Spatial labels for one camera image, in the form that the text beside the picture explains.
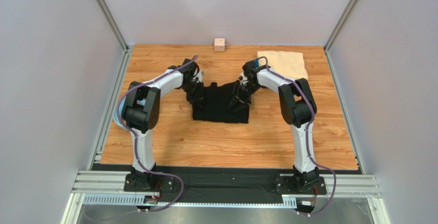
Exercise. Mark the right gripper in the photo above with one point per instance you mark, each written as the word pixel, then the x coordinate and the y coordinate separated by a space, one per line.
pixel 239 95

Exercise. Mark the cream folded t shirt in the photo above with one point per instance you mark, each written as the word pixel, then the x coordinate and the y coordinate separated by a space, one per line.
pixel 287 63

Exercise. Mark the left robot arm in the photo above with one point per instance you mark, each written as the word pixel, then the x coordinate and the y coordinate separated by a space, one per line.
pixel 139 108

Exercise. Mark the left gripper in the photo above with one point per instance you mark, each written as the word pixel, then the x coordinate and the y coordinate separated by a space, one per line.
pixel 198 98

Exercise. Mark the light blue headphones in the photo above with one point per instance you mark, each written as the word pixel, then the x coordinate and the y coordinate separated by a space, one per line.
pixel 117 116

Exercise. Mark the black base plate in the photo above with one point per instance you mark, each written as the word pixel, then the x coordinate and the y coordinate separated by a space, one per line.
pixel 223 184

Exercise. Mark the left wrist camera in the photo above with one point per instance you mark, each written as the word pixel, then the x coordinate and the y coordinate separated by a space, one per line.
pixel 198 77

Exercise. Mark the small beige cube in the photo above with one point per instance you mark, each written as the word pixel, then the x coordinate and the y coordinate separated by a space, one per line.
pixel 219 44

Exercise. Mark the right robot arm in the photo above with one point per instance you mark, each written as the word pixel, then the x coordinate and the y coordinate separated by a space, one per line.
pixel 298 109

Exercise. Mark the black t shirt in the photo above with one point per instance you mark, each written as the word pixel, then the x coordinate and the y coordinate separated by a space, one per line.
pixel 215 106

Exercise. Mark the aluminium frame rail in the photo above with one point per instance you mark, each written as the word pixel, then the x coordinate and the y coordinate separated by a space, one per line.
pixel 110 194

